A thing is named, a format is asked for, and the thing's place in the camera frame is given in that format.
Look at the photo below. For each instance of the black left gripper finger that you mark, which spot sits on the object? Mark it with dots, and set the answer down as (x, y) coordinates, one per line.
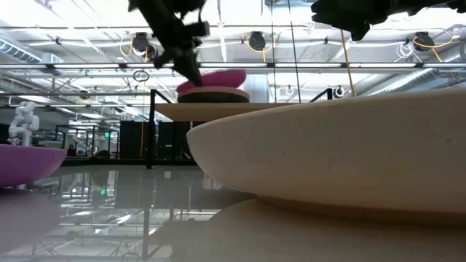
(191, 72)

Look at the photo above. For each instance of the pink plastic plate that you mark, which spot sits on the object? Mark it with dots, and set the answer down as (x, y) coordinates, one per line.
(222, 78)

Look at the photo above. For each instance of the dark grey plastic plate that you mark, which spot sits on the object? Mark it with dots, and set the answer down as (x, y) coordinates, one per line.
(215, 98)

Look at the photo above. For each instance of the cream plastic plate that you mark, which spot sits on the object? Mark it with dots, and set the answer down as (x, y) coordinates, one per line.
(327, 153)

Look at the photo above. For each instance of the magenta bowl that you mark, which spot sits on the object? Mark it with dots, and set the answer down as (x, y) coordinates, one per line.
(25, 163)

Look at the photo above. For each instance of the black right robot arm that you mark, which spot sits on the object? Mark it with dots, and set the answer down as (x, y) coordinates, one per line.
(437, 3)

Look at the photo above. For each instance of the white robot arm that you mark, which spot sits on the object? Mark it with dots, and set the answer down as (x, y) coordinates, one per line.
(23, 122)

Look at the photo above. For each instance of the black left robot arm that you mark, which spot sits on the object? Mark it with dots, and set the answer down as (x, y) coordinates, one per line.
(164, 4)

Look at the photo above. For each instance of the dark cabinets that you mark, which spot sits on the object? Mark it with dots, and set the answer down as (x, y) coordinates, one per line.
(133, 140)

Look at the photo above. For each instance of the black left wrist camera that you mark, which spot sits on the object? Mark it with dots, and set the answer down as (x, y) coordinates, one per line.
(198, 29)

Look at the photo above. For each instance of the wooden shelf with black frame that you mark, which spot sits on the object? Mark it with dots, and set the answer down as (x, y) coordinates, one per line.
(218, 111)

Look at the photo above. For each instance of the silver ventilation duct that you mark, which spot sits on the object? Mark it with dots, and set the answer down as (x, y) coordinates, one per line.
(18, 52)
(418, 78)

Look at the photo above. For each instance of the black cage frame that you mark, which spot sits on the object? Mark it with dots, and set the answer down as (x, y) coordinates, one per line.
(92, 140)

